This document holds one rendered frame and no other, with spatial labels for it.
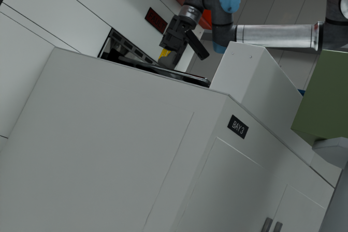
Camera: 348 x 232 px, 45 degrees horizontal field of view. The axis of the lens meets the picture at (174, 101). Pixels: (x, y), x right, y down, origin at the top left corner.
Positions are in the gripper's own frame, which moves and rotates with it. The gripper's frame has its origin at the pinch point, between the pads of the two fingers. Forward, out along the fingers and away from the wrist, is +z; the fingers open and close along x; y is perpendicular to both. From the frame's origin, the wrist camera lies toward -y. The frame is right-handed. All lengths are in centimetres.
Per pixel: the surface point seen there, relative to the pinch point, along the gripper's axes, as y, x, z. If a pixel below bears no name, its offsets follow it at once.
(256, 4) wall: -109, -336, -196
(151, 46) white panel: 8.4, -13.4, -9.6
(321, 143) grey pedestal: -27, 59, 10
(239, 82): -8, 52, 5
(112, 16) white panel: 25.6, 1.7, -8.9
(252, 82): -10, 53, 4
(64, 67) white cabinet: 30.5, 18.0, 14.7
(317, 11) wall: -156, -267, -191
